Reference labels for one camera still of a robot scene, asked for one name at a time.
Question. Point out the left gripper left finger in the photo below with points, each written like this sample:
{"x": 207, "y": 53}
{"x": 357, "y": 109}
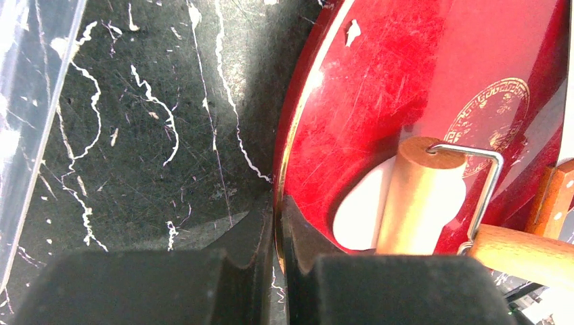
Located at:
{"x": 225, "y": 283}

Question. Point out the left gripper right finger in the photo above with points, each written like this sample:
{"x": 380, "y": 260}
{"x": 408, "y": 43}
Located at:
{"x": 328, "y": 286}

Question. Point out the white dough piece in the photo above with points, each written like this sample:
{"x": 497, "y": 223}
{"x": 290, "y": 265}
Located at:
{"x": 358, "y": 211}

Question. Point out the wooden double-ended rolling pin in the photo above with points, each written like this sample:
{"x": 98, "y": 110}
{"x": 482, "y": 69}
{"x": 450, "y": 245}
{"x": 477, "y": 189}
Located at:
{"x": 539, "y": 259}

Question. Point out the red round tray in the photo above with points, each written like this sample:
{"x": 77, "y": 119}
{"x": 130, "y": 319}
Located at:
{"x": 486, "y": 74}

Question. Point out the clear plastic tray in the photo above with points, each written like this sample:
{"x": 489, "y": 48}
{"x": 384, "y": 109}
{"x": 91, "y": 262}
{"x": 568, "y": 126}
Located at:
{"x": 38, "y": 40}

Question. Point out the metal spatula wooden handle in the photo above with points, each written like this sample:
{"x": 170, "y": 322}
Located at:
{"x": 535, "y": 189}

